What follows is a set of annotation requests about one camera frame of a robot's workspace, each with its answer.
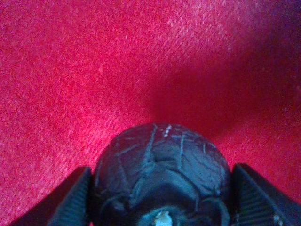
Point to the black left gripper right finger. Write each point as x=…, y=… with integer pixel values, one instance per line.
x=259, y=203

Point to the red velvet tablecloth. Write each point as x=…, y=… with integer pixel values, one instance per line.
x=75, y=73

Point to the dark mangosteen toy ball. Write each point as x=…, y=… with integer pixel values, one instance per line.
x=155, y=171

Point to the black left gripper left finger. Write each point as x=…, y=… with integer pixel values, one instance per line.
x=65, y=206

